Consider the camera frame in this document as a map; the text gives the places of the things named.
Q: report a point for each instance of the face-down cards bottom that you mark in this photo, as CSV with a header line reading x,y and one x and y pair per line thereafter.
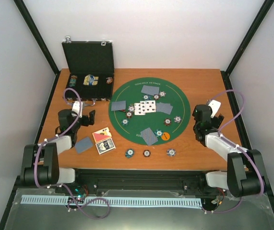
x,y
149,136

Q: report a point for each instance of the teal chip top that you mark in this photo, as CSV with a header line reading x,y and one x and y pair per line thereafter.
x,y
147,97

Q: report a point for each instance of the green round poker mat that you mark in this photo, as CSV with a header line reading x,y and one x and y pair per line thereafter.
x,y
131,93

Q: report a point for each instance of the face-up club card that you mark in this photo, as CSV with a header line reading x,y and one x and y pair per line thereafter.
x,y
137,109
143,107

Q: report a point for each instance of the chip row in case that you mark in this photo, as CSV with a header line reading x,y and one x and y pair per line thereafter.
x,y
72,80

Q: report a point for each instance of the red chip in case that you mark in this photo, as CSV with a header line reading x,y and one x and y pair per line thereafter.
x,y
109,80

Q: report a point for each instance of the yellow card box in case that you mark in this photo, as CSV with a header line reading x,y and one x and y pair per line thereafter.
x,y
90,80

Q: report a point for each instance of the light blue cable duct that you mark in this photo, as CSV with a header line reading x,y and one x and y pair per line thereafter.
x,y
138,202

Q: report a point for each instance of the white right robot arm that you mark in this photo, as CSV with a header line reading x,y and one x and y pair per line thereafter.
x,y
232,158

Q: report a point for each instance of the orange big blind button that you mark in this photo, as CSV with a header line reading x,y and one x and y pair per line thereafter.
x,y
165,136

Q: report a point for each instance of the face-down cards top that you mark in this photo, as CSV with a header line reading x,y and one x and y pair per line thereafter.
x,y
150,90

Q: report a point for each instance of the black poker chip case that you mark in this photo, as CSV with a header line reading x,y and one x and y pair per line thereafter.
x,y
92,69

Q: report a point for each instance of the blue card box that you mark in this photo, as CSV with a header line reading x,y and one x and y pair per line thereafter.
x,y
105,146

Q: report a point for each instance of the brown chip stack on table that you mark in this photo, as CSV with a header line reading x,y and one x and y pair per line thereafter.
x,y
146,153

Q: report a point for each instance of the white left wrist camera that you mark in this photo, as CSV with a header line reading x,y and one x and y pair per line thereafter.
x,y
77,107

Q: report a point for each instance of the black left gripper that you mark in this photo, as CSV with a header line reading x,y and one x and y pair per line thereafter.
x,y
91,119

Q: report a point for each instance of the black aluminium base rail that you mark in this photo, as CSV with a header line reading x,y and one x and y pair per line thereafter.
x,y
188,183

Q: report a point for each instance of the purple chip top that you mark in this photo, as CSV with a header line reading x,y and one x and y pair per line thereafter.
x,y
162,94

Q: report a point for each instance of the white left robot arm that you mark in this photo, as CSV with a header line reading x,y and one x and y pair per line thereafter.
x,y
40,165

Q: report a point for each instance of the teal chip stack on table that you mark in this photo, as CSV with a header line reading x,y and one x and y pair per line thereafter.
x,y
129,153

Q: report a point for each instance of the brown chip top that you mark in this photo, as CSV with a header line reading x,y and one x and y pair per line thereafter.
x,y
156,97

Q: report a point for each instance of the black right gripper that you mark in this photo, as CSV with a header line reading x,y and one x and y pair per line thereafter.
x,y
217,120

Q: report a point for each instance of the teal chip bottom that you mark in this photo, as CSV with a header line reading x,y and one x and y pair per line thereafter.
x,y
158,132

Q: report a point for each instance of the purple chip stack on table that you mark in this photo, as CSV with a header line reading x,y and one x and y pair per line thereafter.
x,y
171,152

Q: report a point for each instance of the face-down cards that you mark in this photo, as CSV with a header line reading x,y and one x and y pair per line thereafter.
x,y
149,136
164,108
150,90
118,105

